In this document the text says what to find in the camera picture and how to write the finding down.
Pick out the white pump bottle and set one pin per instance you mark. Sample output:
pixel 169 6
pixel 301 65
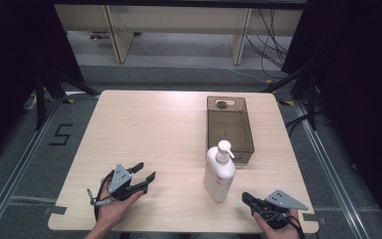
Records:
pixel 219 176

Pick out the brown transparent plastic basket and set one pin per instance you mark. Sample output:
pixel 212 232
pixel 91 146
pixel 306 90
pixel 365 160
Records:
pixel 229 126

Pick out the metal floor rail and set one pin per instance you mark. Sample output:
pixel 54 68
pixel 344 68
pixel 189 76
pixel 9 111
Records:
pixel 332 181
pixel 13 181

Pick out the beige wooden shelf unit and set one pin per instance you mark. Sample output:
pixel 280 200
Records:
pixel 179 16

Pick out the grey tape strip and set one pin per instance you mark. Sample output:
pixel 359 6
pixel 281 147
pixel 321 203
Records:
pixel 315 218
pixel 55 210

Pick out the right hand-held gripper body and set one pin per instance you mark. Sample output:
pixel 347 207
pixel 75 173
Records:
pixel 280 201

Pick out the yellow tape mark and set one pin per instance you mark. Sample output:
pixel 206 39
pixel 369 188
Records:
pixel 69 100

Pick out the person's right hand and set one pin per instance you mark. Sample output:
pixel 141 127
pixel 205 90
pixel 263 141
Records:
pixel 275 231

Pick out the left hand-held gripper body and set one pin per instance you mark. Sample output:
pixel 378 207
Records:
pixel 119 179

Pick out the dark curtain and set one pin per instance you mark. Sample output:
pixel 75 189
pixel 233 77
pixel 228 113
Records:
pixel 361 66
pixel 16 49

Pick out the black metal stand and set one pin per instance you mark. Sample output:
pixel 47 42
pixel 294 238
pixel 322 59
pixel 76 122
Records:
pixel 40 99
pixel 311 99

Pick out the person's left hand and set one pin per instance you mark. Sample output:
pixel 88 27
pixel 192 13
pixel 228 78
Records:
pixel 112 209

